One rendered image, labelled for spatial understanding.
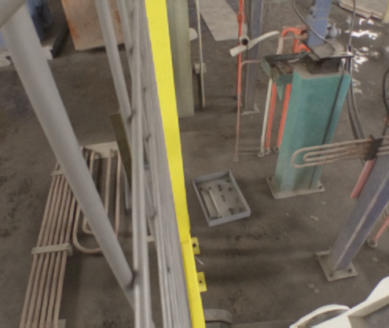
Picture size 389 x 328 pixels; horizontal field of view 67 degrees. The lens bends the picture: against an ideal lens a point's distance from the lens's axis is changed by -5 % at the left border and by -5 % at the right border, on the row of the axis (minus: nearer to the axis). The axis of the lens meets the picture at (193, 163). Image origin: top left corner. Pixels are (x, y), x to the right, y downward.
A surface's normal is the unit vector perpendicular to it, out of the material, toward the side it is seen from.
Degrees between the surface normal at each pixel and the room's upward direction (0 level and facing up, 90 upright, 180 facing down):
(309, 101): 90
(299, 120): 90
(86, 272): 0
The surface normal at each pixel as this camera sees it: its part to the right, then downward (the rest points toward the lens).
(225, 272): -0.05, -0.73
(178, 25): 0.15, 0.68
